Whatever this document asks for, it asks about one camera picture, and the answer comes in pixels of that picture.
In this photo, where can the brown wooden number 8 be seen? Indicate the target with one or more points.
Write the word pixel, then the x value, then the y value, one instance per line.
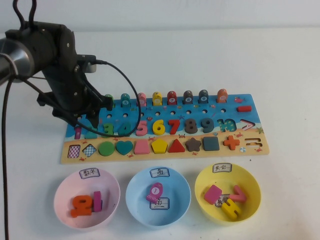
pixel 191 130

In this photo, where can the blue plastic bowl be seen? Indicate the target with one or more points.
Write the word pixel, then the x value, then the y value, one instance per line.
pixel 140 215

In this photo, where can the green wooden number 3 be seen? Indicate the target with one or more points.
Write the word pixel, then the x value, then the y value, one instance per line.
pixel 108 128

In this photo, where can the orange wooden plus sign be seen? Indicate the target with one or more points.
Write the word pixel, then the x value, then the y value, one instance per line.
pixel 231 143

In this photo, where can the dark blue wooden square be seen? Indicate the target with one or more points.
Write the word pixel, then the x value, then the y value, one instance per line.
pixel 211 143

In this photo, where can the magenta wooden diamond block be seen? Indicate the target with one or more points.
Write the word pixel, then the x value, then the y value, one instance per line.
pixel 212 194

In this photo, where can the yellow plastic bowl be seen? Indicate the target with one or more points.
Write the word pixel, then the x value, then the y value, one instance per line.
pixel 250 185

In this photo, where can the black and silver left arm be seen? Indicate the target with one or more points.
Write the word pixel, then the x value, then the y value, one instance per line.
pixel 37 42

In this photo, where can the yellow fish piece numbered 6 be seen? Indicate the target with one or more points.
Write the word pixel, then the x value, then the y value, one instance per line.
pixel 157 98

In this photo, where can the white label reading 其它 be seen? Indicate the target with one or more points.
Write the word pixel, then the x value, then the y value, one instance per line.
pixel 222 168
pixel 221 202

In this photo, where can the teal fish piece numbered 4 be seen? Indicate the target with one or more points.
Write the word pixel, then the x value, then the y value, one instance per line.
pixel 125 100

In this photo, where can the green fish piece numbered 3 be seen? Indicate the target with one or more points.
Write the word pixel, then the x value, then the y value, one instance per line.
pixel 109 95

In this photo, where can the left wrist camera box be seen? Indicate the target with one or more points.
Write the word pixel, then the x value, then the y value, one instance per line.
pixel 86 63

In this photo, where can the red wooden minus sign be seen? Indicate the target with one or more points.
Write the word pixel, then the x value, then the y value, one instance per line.
pixel 243 109

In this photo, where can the dark blue wooden number 9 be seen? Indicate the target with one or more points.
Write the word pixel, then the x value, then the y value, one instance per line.
pixel 208 126

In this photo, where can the teal wooden heart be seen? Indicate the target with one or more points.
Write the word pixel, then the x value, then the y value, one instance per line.
pixel 123 147

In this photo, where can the pink wooden greater-than sign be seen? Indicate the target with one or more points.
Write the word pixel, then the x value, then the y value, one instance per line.
pixel 238 197

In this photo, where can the pink wooden trapezoid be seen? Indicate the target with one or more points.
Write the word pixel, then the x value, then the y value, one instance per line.
pixel 142 148

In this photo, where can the dark blue fish numbered 9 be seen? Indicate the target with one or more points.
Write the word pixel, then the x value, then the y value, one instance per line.
pixel 203 97

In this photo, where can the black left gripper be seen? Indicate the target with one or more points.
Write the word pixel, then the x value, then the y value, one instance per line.
pixel 67 97

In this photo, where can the orange fish piece numbered 10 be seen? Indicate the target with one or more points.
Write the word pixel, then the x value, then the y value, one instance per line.
pixel 222 96

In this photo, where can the brown wooden star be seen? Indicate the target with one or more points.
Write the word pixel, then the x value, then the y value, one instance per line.
pixel 193 145

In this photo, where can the teal wooden number 2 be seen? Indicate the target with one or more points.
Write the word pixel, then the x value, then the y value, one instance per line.
pixel 90 136

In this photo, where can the white label reading 鱼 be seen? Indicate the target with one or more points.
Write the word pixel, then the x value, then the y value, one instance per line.
pixel 160 172
pixel 161 204

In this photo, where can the red wooden number 7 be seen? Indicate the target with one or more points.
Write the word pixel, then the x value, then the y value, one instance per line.
pixel 175 125

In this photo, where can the magenta fish piece numbered 1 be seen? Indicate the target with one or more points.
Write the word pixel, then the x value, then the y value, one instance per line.
pixel 155 192

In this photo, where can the magenta wooden number 1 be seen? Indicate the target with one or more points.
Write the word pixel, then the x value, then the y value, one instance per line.
pixel 97 201

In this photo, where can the red wooden triangle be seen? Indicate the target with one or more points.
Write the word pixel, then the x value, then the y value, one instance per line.
pixel 176 147

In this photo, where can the pink wooden number 5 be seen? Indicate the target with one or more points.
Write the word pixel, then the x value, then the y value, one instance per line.
pixel 142 128

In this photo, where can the yellow wooden pentagon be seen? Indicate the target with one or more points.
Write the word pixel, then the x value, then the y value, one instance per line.
pixel 159 147

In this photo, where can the yellow wooden number 6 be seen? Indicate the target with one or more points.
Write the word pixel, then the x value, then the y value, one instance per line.
pixel 157 131

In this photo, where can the red fish piece numbered 7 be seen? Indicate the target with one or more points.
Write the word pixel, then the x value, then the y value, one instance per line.
pixel 172 98

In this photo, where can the brown fish piece numbered 8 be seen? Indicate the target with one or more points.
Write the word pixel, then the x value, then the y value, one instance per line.
pixel 188 97

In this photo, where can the orange wooden number 10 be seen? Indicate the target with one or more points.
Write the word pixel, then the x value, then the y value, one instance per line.
pixel 80 207

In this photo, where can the yellow wooden equals sign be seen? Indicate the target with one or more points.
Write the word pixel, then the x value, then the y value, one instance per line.
pixel 228 208

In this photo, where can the colourful wooden puzzle board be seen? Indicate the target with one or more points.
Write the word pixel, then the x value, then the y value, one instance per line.
pixel 250 150

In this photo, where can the green wooden circle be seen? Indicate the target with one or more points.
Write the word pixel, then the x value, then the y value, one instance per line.
pixel 106 149

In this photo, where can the pink plastic bowl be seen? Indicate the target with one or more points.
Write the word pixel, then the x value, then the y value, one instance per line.
pixel 72 185

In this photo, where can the teal wooden number 4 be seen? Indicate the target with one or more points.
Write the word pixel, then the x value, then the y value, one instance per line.
pixel 124 129

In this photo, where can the pink fish piece numbered 5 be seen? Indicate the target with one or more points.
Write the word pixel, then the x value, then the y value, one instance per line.
pixel 143 99

